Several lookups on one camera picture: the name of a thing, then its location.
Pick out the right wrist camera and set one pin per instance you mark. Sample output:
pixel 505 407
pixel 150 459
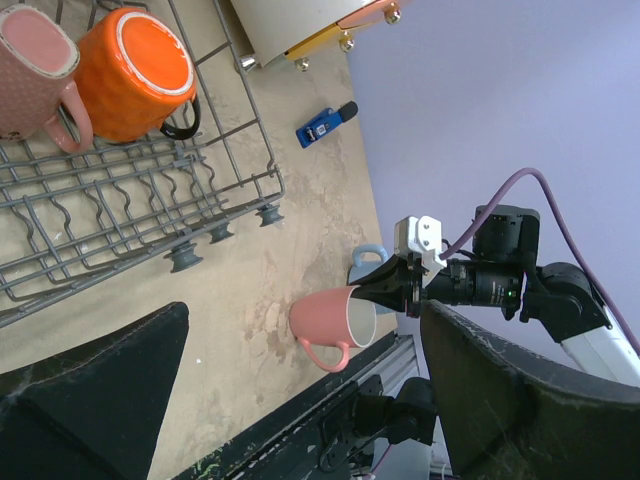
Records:
pixel 422 237

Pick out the light blue mug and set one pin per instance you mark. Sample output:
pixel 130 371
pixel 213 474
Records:
pixel 366 259

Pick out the white round drawer cabinet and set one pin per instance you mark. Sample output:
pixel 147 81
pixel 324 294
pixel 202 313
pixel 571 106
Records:
pixel 294 30

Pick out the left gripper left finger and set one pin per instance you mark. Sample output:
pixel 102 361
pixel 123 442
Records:
pixel 94 411

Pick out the grey wire dish rack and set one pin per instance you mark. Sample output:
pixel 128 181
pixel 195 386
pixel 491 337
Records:
pixel 72 221

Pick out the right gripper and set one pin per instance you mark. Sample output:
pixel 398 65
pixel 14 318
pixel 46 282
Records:
pixel 461 283

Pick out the salmon pink mug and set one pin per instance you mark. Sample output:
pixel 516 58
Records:
pixel 38 91

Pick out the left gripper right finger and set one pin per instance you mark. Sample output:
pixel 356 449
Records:
pixel 509 413

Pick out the orange mug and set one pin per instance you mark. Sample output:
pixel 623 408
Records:
pixel 135 75

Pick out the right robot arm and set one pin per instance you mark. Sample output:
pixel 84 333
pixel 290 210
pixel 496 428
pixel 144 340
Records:
pixel 559 295

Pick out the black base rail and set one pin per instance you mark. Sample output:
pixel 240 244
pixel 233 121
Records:
pixel 329 430

